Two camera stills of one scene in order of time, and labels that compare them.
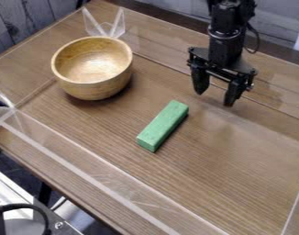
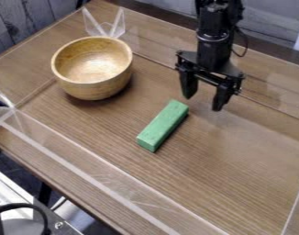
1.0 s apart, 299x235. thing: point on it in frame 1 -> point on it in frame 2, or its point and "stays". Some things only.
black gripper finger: x=235 y=89 -> x=222 y=97
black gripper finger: x=202 y=78 -> x=188 y=82
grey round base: x=23 y=227 stays
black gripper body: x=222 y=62 -> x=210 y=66
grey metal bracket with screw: x=57 y=226 stays
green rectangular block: x=162 y=126 stays
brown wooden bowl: x=92 y=67 stays
